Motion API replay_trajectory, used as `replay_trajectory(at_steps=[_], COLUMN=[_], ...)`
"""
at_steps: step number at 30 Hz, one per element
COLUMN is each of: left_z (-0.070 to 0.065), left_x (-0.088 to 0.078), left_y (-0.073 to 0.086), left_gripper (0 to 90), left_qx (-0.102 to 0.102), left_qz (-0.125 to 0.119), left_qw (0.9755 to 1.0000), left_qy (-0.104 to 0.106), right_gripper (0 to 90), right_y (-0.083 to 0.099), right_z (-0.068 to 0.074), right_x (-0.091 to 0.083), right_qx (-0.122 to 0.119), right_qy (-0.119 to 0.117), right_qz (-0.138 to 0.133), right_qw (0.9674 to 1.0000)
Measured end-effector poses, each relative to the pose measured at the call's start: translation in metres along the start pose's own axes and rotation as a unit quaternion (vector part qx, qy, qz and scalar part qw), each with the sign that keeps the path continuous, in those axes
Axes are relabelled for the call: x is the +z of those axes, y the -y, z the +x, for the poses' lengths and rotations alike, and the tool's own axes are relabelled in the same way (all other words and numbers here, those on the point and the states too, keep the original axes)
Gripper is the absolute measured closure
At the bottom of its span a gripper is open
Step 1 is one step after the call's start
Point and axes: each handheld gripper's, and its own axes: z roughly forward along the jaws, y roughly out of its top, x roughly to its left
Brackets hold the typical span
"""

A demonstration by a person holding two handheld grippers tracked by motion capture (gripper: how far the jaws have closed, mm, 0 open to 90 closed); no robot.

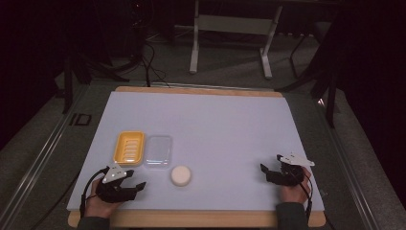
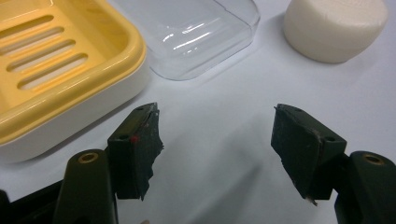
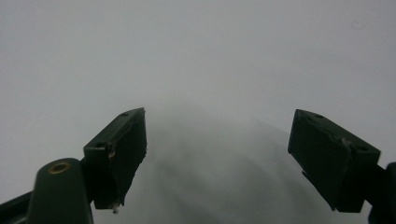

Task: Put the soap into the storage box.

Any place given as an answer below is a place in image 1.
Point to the white metal stand frame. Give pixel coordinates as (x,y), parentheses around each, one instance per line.
(234,25)

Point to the person's left hand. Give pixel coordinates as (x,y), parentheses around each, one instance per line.
(99,207)

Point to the white table mat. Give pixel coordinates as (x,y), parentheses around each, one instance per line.
(217,134)

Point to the clear plastic container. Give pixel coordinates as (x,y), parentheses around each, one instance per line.
(158,151)

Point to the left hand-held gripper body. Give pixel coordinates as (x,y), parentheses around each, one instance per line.
(111,191)

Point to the metal floor rail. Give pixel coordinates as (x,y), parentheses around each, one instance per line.
(351,179)
(35,156)

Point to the black tripod stand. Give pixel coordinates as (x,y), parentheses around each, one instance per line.
(325,80)

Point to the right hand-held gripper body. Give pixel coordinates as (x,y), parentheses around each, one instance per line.
(288,175)

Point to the person's right hand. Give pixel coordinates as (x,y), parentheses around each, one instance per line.
(295,193)

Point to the yellow soap dish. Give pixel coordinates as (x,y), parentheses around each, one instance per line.
(129,148)

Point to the black chair leg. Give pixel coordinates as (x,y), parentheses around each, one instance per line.
(296,56)

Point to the black floor marking tape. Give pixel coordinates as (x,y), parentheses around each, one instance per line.
(80,119)

